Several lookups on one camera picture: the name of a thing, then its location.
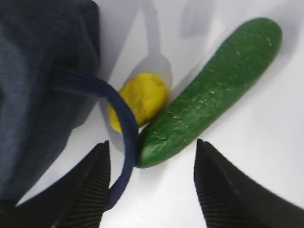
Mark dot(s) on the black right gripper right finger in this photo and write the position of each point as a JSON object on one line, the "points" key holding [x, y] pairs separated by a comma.
{"points": [[230, 199]]}

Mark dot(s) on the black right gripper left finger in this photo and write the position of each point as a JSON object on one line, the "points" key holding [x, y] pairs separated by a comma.
{"points": [[77, 200]]}

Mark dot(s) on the green cucumber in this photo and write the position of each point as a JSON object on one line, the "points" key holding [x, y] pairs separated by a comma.
{"points": [[234, 68]]}

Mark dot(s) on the yellow lemon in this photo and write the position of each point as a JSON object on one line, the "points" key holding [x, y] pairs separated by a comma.
{"points": [[145, 94]]}

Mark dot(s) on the navy blue fabric bag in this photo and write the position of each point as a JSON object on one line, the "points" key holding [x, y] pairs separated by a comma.
{"points": [[49, 58]]}

